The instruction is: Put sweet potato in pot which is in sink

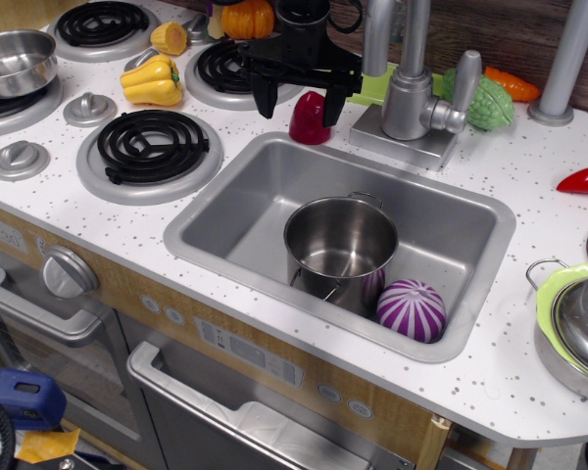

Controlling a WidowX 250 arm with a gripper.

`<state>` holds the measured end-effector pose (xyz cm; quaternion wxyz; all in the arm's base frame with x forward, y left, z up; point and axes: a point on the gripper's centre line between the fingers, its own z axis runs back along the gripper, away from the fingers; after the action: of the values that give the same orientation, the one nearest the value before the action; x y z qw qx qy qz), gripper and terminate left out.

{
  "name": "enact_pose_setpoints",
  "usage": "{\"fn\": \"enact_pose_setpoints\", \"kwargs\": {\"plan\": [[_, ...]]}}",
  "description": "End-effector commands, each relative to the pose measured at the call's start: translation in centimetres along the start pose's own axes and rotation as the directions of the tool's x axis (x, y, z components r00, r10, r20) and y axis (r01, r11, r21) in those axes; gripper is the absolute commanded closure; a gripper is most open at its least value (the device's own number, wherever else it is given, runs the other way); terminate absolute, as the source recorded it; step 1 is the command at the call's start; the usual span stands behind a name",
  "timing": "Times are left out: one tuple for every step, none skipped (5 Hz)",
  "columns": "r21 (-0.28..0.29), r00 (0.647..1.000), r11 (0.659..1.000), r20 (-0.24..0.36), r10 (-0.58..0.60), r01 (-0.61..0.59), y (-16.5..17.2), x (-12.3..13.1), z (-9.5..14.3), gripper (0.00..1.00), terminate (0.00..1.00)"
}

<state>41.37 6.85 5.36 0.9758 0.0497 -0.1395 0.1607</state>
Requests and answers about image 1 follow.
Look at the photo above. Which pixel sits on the steel bowl on stove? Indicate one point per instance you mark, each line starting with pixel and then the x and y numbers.
pixel 27 62

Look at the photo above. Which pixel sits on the grey vertical pole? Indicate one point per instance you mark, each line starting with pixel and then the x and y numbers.
pixel 553 108

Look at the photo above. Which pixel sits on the steel pot with lid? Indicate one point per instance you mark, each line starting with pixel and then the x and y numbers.
pixel 580 323

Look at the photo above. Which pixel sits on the silver stove knob rear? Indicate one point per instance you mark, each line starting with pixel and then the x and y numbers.
pixel 196 30

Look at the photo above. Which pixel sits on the lime green plate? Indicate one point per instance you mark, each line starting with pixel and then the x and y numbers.
pixel 549 298

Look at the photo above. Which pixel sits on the yellow tape piece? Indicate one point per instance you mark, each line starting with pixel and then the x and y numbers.
pixel 40 446

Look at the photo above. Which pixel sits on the silver stove knob middle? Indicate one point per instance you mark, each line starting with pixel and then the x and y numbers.
pixel 89 110

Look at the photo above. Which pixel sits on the green bitter gourd toy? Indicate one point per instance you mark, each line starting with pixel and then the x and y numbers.
pixel 492 106

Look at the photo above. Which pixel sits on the front black stove burner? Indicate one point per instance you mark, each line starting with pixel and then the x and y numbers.
pixel 149 157

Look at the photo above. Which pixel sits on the silver oven dial knob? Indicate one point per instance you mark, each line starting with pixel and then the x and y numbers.
pixel 66 275

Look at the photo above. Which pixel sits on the black stove burner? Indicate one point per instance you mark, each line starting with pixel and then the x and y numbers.
pixel 149 157
pixel 215 77
pixel 103 31

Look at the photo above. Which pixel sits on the silver stove knob left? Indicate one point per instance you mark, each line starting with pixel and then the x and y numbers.
pixel 22 160

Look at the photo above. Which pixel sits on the orange carrot toy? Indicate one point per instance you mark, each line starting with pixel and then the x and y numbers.
pixel 519 89

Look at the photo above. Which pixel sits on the silver oven door handle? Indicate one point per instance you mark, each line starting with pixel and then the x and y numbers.
pixel 76 331

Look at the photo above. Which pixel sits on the dark red sweet potato toy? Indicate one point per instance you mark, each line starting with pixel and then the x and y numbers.
pixel 306 121

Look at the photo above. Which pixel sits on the purple white striped onion toy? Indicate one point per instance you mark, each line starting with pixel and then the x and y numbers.
pixel 413 309

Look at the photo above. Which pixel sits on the far left stove burner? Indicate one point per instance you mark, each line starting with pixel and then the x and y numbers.
pixel 22 112

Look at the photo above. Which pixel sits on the rear right black stove burner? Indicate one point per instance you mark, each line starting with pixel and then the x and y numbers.
pixel 215 77

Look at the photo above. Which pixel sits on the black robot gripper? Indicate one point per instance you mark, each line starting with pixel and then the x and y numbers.
pixel 316 63

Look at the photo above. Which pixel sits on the steel pot in sink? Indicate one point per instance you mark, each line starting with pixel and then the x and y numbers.
pixel 338 250

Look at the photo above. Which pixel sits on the yellow corn piece toy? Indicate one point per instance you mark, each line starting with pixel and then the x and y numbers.
pixel 169 38

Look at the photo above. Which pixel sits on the silver dishwasher door handle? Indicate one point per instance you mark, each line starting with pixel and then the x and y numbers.
pixel 208 416

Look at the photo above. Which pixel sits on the orange pumpkin toy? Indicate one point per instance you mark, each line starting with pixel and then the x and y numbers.
pixel 249 19

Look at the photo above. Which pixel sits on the grey toy sink basin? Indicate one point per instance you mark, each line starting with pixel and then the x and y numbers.
pixel 450 238

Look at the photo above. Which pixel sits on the blue clamp tool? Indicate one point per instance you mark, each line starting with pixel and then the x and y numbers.
pixel 33 401

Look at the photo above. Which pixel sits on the rear left black stove burner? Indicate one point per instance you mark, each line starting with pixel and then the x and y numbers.
pixel 103 31

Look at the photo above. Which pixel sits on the yellow bell pepper toy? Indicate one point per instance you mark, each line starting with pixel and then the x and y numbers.
pixel 155 82

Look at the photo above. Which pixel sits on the silver stove knob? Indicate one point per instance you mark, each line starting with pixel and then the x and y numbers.
pixel 89 110
pixel 22 160
pixel 196 30

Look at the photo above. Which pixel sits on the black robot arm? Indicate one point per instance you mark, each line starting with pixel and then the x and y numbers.
pixel 307 19

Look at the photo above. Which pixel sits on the silver toy faucet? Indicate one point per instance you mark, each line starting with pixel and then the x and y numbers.
pixel 413 125

